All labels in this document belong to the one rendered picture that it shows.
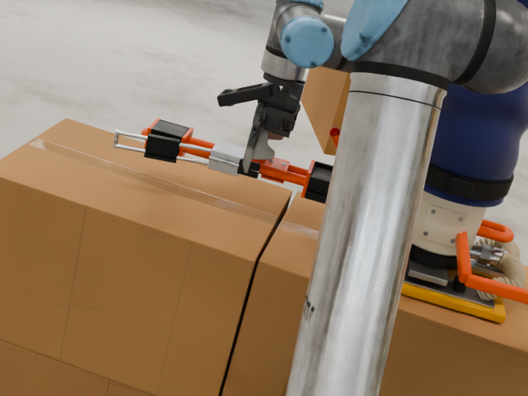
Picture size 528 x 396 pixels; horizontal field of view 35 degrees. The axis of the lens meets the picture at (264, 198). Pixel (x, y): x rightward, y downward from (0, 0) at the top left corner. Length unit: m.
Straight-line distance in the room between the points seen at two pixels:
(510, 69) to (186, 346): 1.04
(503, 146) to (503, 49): 0.66
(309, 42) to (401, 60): 0.58
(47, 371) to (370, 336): 1.14
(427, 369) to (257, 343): 0.35
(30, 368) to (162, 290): 0.41
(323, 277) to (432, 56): 0.28
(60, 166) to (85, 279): 0.26
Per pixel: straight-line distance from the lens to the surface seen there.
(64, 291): 1.87
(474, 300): 1.75
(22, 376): 2.04
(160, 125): 1.81
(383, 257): 0.96
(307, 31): 1.52
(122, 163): 1.97
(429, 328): 1.69
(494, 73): 1.02
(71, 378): 1.98
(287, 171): 1.76
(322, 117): 3.36
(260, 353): 1.79
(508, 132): 1.66
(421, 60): 0.96
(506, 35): 1.01
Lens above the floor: 1.75
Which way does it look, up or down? 24 degrees down
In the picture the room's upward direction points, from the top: 15 degrees clockwise
